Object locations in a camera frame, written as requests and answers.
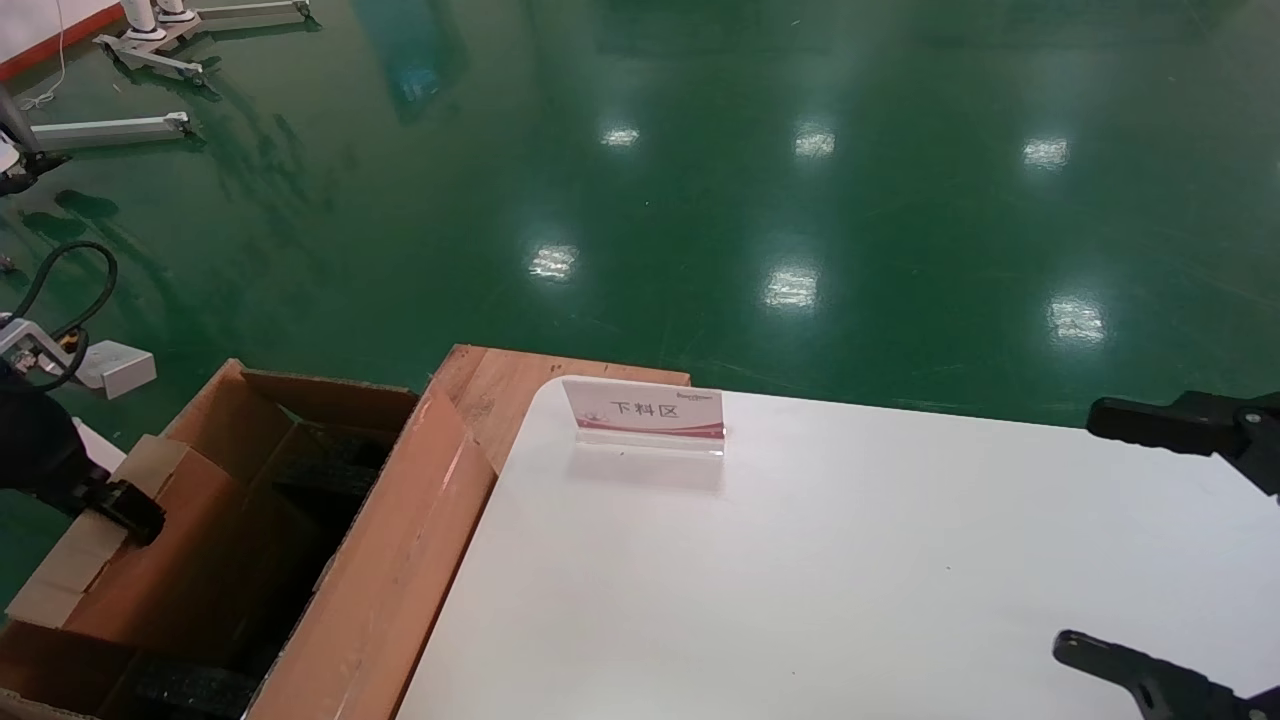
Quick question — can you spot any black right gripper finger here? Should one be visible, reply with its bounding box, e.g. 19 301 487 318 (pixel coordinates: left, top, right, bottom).
1051 630 1280 720
1085 391 1280 498

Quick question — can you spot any thick black cable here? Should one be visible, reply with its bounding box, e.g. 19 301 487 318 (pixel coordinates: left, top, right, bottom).
5 241 120 392

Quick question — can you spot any gray wrist camera box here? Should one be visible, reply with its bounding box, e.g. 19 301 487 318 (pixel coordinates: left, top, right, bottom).
74 339 159 400

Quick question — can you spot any white metal stand base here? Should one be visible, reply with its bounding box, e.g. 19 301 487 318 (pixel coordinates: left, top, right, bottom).
93 0 208 87

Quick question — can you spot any black foam block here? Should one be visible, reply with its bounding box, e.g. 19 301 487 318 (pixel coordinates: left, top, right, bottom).
123 653 264 720
264 422 393 503

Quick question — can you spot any white stand with metal legs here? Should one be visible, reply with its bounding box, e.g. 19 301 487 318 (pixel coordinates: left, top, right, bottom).
158 0 314 25

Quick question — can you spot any brown wooden board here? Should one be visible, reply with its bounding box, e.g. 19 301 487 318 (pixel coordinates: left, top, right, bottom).
428 343 694 477

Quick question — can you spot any gray metal camera bracket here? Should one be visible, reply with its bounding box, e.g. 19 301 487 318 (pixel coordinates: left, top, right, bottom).
0 317 89 387

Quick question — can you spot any thin white floor cable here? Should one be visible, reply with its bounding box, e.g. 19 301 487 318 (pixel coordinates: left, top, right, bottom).
18 0 73 112

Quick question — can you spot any large cardboard box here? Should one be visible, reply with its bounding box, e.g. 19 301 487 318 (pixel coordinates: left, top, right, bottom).
0 357 499 720

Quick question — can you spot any acrylic sign with Chinese text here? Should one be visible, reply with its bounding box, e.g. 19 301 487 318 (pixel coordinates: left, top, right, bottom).
561 375 729 460

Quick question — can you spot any gray metal stand leg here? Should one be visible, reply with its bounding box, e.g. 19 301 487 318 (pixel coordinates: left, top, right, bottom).
0 85 194 197

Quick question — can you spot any small cardboard box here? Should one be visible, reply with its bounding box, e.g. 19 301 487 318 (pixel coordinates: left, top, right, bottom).
4 433 253 647

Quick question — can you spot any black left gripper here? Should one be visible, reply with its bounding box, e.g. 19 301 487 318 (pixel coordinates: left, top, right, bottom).
0 362 168 547

